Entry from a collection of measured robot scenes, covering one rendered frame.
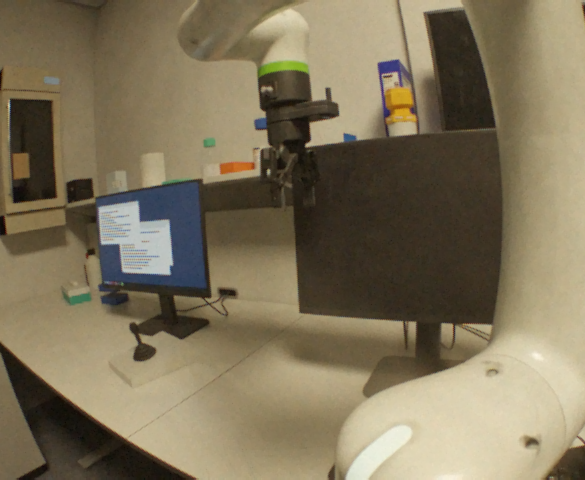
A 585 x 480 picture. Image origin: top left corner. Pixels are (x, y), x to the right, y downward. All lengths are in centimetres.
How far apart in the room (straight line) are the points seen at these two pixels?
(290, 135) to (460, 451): 50
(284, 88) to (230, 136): 106
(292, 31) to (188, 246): 69
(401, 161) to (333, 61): 84
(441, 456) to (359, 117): 125
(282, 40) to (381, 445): 57
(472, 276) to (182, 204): 80
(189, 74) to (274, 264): 105
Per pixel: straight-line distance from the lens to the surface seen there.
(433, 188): 65
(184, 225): 107
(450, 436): 22
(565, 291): 30
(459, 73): 106
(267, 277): 142
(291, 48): 62
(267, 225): 137
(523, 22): 31
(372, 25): 144
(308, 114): 57
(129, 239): 126
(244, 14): 42
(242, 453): 67
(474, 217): 65
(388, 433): 22
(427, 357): 80
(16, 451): 184
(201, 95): 179
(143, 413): 83
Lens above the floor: 119
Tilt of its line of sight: 8 degrees down
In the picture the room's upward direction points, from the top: 5 degrees counter-clockwise
